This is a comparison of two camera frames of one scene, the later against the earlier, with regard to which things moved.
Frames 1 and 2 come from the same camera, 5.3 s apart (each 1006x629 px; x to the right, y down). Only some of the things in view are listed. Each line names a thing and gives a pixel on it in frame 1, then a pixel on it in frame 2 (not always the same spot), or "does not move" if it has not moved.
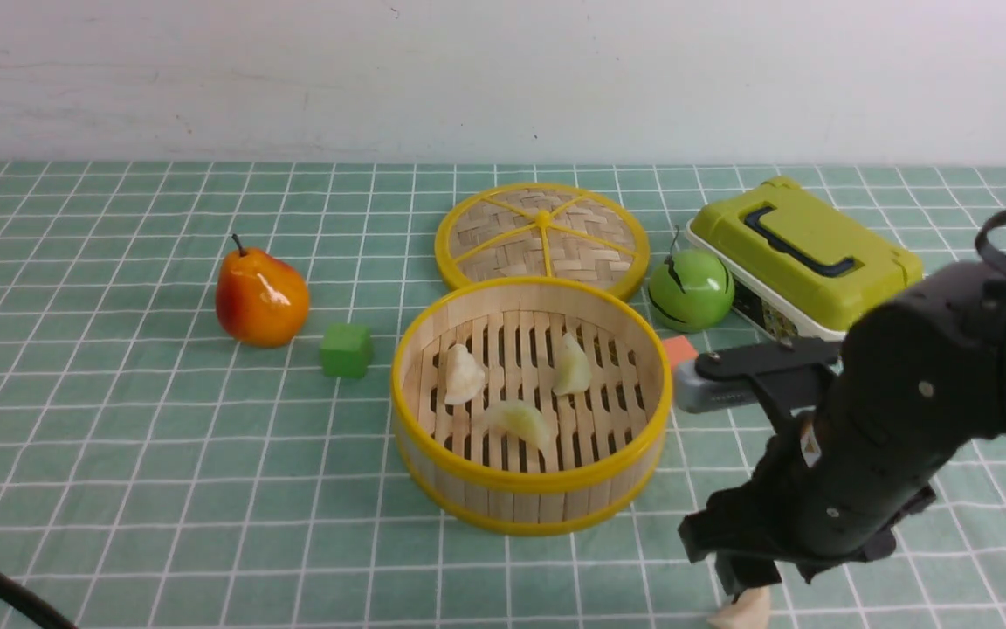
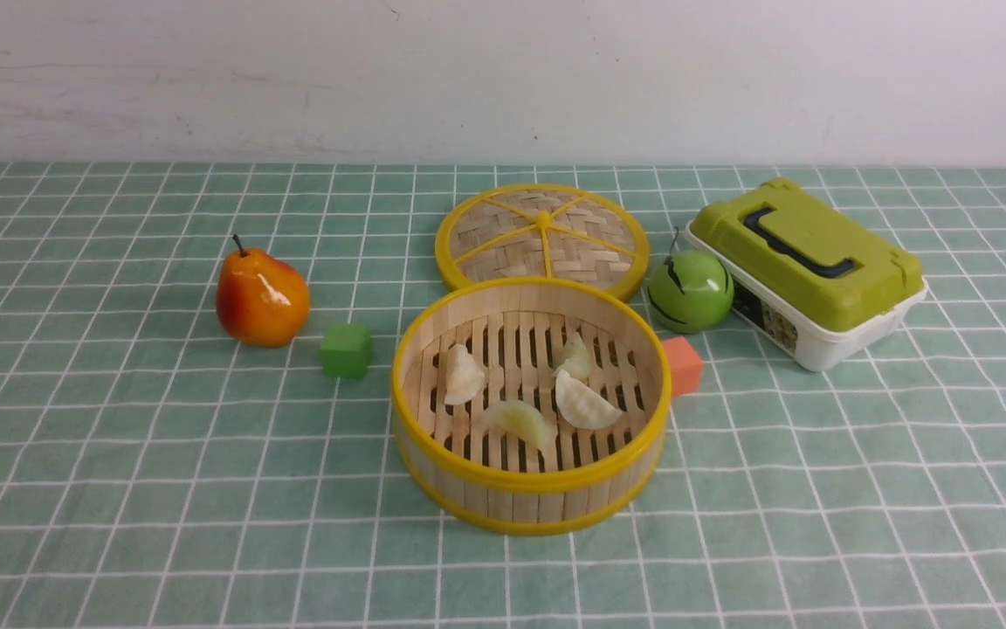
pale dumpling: [573, 369] does not move
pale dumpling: [734, 584] → [580, 406]
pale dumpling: [521, 418] does not move
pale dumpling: [465, 376] does not move
